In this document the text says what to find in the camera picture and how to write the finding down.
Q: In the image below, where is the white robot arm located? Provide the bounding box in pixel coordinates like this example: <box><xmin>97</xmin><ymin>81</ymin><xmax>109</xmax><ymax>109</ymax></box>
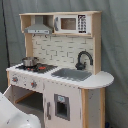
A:
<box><xmin>0</xmin><ymin>92</ymin><xmax>41</xmax><ymax>128</ymax></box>

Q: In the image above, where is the wooden toy kitchen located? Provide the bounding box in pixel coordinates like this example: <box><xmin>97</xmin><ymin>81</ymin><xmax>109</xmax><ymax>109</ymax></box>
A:
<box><xmin>7</xmin><ymin>11</ymin><xmax>114</xmax><ymax>128</ymax></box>

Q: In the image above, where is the grey toy sink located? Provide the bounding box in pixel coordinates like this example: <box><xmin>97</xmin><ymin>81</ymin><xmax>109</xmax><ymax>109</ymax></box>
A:
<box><xmin>52</xmin><ymin>68</ymin><xmax>92</xmax><ymax>81</ymax></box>

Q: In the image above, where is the black toy faucet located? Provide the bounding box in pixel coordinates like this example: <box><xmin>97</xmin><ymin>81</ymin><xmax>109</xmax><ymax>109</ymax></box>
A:
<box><xmin>75</xmin><ymin>51</ymin><xmax>93</xmax><ymax>70</ymax></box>

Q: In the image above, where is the black toy stovetop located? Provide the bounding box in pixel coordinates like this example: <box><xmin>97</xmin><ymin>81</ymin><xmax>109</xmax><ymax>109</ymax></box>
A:
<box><xmin>18</xmin><ymin>63</ymin><xmax>55</xmax><ymax>73</ymax></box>

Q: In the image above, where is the small metal pot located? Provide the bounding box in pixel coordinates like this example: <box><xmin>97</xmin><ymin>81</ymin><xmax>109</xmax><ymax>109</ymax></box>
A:
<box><xmin>22</xmin><ymin>57</ymin><xmax>39</xmax><ymax>67</ymax></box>

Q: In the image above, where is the right red stove knob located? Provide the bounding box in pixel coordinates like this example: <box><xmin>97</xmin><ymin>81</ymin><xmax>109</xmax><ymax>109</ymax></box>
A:
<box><xmin>31</xmin><ymin>82</ymin><xmax>37</xmax><ymax>88</ymax></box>

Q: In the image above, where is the red stove knob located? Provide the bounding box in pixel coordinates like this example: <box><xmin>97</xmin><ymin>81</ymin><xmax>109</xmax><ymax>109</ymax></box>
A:
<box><xmin>12</xmin><ymin>77</ymin><xmax>18</xmax><ymax>82</ymax></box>
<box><xmin>31</xmin><ymin>82</ymin><xmax>37</xmax><ymax>88</ymax></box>

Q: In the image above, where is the white cupboard door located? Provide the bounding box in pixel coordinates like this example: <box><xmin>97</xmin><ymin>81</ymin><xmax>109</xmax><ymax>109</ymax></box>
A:
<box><xmin>44</xmin><ymin>81</ymin><xmax>82</xmax><ymax>128</ymax></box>

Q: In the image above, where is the white toy microwave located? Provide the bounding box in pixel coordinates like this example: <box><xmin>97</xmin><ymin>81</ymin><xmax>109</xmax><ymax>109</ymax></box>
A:
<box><xmin>54</xmin><ymin>14</ymin><xmax>91</xmax><ymax>34</ymax></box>

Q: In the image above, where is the grey range hood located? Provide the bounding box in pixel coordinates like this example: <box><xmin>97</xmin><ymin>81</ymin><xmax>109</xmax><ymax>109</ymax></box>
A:
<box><xmin>24</xmin><ymin>15</ymin><xmax>52</xmax><ymax>34</ymax></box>

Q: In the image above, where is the left red stove knob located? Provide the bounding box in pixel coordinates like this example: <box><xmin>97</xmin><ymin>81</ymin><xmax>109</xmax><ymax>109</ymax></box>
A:
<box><xmin>12</xmin><ymin>77</ymin><xmax>18</xmax><ymax>82</ymax></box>

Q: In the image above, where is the grey backdrop curtain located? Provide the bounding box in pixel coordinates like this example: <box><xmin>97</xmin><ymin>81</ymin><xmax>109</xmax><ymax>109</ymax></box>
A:
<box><xmin>0</xmin><ymin>0</ymin><xmax>128</xmax><ymax>128</ymax></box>

